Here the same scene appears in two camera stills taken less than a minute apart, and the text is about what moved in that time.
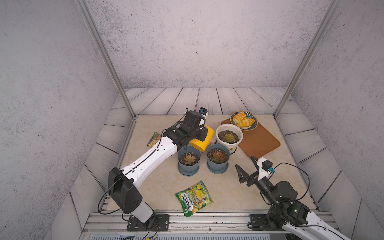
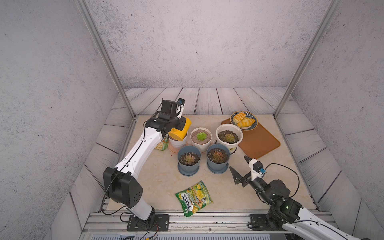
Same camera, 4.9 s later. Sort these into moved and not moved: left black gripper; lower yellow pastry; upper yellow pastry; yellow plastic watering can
Moved: left black gripper; yellow plastic watering can
Not moved: upper yellow pastry; lower yellow pastry
